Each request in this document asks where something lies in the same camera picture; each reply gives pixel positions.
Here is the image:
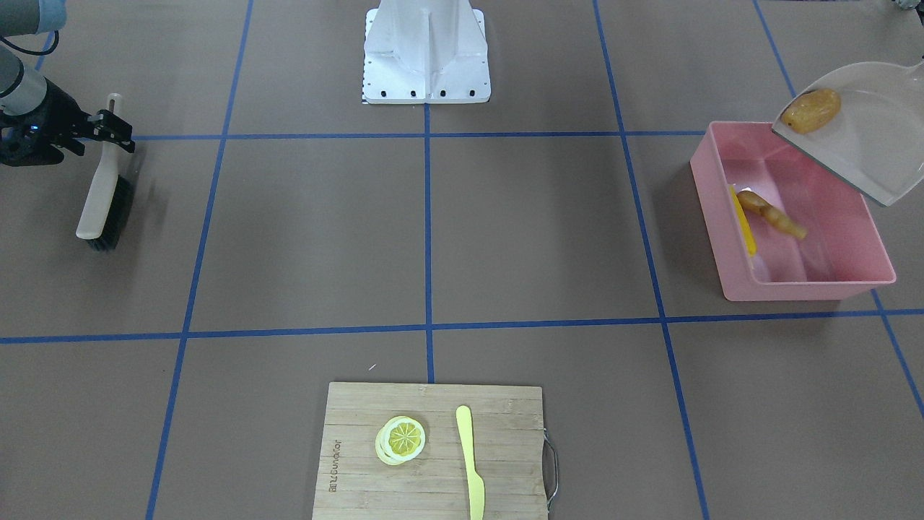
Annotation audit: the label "yellow toy lemon slice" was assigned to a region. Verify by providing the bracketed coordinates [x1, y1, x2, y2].
[373, 417, 427, 465]

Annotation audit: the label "beige plastic dustpan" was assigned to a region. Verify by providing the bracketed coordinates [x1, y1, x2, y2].
[772, 61, 923, 207]

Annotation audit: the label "yellow toy corn cob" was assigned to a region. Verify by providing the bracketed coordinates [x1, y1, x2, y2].
[728, 184, 758, 258]

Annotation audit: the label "yellow plastic toy knife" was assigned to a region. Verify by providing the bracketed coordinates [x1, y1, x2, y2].
[456, 405, 486, 519]

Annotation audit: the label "pink plastic bin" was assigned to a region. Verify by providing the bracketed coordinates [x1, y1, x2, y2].
[690, 121, 897, 300]

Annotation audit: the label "beige brush black bristles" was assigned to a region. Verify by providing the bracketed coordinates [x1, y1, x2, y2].
[76, 92, 134, 251]

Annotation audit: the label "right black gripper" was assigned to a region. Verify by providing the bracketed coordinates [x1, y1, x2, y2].
[1, 82, 136, 167]

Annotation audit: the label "bamboo cutting board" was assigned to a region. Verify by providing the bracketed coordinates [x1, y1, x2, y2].
[311, 382, 550, 519]

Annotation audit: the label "tan toy ginger root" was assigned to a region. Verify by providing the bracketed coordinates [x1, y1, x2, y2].
[735, 190, 808, 240]

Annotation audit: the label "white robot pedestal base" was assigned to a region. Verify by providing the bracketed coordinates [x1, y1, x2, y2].
[361, 1, 492, 105]

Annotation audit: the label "brown toy potato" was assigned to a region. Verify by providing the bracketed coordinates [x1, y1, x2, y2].
[780, 88, 842, 134]

